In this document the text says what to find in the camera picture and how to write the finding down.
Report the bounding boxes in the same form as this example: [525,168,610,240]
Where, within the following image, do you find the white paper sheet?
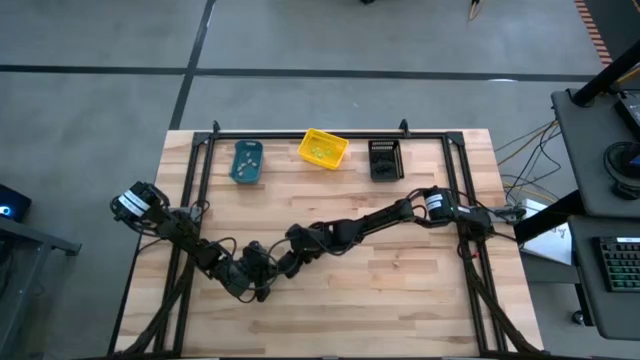
[519,198,573,267]

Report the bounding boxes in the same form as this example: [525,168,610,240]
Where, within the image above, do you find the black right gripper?
[277,223,331,280]

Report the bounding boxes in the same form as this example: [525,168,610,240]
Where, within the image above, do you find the black device with blue light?
[0,183,33,225]

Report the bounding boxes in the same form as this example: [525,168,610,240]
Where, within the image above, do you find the grey desk top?
[549,87,640,219]

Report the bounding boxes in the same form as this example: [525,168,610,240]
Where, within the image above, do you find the black camera cable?
[199,236,291,305]
[319,219,369,257]

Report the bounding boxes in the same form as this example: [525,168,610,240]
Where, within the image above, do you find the black mat orange striped edge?
[573,0,615,67]

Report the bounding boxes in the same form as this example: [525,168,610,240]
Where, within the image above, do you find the black monitor pole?
[569,42,640,107]

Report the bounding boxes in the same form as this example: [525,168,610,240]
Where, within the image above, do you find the green plastic basket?
[229,139,265,185]

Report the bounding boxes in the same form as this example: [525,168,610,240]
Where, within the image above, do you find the black right camera cable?
[319,219,369,257]

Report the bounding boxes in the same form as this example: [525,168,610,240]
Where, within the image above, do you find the black aluminium rig frame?
[112,118,544,359]

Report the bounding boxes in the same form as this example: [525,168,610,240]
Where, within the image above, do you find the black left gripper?
[241,240,279,303]

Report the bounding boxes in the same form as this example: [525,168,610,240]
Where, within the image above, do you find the grey keyboard desk shelf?
[566,214,640,342]

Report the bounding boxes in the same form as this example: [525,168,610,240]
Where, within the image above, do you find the black left camera cable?
[199,236,291,305]

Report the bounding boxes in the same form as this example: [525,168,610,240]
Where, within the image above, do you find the black round desk device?
[602,140,640,201]

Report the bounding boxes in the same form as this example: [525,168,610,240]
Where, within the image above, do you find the grey side table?
[0,217,82,360]

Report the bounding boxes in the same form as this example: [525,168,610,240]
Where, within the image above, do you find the yellow plastic basket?
[296,127,350,172]

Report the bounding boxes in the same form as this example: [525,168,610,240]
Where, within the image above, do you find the black plastic basket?
[367,138,406,183]

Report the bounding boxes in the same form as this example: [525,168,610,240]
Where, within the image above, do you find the black backlit keyboard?
[592,235,640,294]

